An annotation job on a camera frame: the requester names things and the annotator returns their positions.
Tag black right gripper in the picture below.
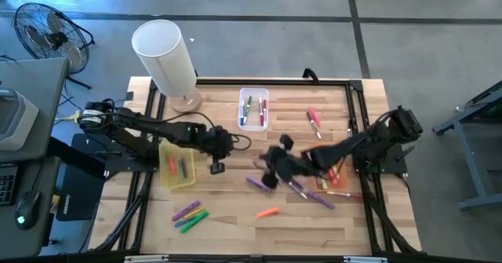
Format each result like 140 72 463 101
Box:
253 133 315 189

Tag purple Sharpie highlighter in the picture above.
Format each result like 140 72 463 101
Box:
246 176 273 194

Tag dark blue Expo marker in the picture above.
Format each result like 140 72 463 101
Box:
288 181 309 201

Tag green cap whiteboard marker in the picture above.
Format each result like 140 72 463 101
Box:
242 95 253 125

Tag yellow translucent plastic bin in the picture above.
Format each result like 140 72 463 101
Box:
158 138 197 190

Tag orange highlighter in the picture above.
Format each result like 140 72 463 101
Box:
256 206 282 220

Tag small markers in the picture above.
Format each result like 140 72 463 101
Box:
306 111 323 141

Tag pinkish red marker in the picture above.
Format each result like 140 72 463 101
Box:
308 108 322 128

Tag clear plastic bin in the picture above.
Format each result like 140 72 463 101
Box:
237 87 271 132

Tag thin yellow highlighter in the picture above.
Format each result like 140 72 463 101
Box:
183 206 206 220

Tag orange translucent plastic bin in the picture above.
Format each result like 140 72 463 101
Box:
300 143 350 192

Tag teal pen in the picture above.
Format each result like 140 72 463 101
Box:
175 214 197 229

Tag white shade table lamp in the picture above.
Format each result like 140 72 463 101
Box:
131 19 203 115

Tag white plastic strip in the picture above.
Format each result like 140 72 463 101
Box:
123 254 170 263
343 256 389 263

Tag yellow power plug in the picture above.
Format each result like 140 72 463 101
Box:
54 111 84 124

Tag black computer case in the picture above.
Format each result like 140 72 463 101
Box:
56 163 106 222

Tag dark grey desk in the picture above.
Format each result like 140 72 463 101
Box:
0 155 63 258

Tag black floor fan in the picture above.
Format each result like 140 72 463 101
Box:
13 2 96 90

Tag grey desk panel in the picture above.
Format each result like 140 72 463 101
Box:
0 57 71 164

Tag black computer mouse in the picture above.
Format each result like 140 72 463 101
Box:
14 191 42 230

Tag blue grey metal stand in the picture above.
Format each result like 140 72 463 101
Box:
432 80 502 212

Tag grey white desktop device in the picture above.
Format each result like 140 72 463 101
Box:
0 89 40 152

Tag black keyboard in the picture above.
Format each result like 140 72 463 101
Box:
0 164 19 207

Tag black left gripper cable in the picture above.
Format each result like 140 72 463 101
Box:
230 132 253 152

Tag black cable bundle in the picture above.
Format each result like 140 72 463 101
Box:
357 174 420 255
93 171 155 253

